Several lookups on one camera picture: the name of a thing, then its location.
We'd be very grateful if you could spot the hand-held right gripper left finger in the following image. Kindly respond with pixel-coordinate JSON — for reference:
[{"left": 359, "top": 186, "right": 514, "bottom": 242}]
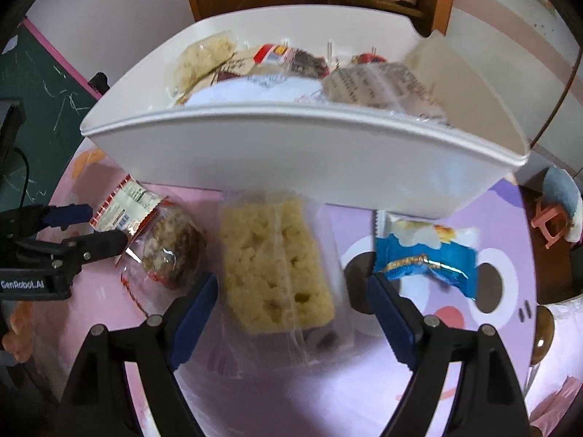
[{"left": 57, "top": 272, "right": 220, "bottom": 437}]

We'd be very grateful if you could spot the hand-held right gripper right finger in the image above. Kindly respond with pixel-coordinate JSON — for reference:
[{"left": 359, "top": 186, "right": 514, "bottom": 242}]
[{"left": 367, "top": 272, "right": 533, "bottom": 437}]

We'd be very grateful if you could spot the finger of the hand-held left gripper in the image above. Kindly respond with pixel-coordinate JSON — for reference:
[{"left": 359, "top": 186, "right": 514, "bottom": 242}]
[
  {"left": 0, "top": 204, "right": 94, "bottom": 238},
  {"left": 18, "top": 230, "right": 129, "bottom": 275}
]

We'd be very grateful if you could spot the brown snack packet striped label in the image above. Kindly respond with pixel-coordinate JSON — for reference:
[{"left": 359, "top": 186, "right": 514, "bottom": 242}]
[{"left": 90, "top": 175, "right": 208, "bottom": 315}]

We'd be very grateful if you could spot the large rice crisp packet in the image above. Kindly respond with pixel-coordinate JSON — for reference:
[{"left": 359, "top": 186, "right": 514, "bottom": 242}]
[{"left": 218, "top": 191, "right": 353, "bottom": 367}]

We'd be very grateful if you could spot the white plastic bin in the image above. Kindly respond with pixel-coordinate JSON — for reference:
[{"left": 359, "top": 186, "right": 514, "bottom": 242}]
[{"left": 79, "top": 4, "right": 531, "bottom": 219}]

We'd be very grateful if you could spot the person's left hand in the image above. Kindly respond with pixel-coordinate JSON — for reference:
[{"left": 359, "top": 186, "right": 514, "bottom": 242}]
[{"left": 2, "top": 303, "right": 35, "bottom": 362}]

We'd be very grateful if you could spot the blue snack packet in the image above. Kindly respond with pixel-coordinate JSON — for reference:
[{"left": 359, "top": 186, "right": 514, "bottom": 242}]
[{"left": 373, "top": 213, "right": 480, "bottom": 301}]

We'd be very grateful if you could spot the purple printed table mat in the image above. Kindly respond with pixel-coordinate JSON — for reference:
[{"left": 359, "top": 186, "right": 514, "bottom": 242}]
[{"left": 46, "top": 146, "right": 538, "bottom": 437}]

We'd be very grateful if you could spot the small black block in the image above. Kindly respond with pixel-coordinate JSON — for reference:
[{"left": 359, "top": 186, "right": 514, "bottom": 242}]
[{"left": 87, "top": 72, "right": 110, "bottom": 98}]

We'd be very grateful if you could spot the brown wooden chair knob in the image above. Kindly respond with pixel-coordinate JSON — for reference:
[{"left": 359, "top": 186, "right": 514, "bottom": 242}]
[{"left": 531, "top": 303, "right": 555, "bottom": 367}]

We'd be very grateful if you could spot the pink stool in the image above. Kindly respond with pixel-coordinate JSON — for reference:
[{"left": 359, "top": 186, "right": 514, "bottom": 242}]
[{"left": 531, "top": 196, "right": 577, "bottom": 249}]

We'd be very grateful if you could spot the white pink cloth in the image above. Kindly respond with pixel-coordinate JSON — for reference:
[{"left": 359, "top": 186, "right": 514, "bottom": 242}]
[{"left": 524, "top": 364, "right": 583, "bottom": 437}]

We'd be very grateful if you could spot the pale rice crisp packet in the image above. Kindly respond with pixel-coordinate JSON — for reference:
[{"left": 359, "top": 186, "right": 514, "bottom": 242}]
[{"left": 166, "top": 31, "right": 238, "bottom": 105}]

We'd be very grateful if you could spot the blue cushion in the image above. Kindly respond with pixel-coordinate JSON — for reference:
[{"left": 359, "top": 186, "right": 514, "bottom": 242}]
[{"left": 544, "top": 166, "right": 583, "bottom": 243}]

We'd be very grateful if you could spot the clear plastic snack packet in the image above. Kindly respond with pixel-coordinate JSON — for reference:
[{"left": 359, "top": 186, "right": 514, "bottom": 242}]
[{"left": 296, "top": 61, "right": 449, "bottom": 125}]

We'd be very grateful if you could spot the brown snack packet red label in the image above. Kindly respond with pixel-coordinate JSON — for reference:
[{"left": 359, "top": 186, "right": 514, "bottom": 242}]
[{"left": 214, "top": 43, "right": 329, "bottom": 87}]

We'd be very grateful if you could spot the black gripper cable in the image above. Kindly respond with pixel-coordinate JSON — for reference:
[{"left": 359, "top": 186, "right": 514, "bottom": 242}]
[{"left": 13, "top": 147, "right": 31, "bottom": 211}]

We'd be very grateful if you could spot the green chalkboard pink frame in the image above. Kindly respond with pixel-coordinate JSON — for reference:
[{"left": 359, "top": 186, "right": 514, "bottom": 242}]
[{"left": 0, "top": 18, "right": 103, "bottom": 212}]

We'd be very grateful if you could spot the black wall cable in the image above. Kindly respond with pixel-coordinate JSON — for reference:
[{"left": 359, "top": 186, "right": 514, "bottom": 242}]
[{"left": 529, "top": 49, "right": 583, "bottom": 145}]

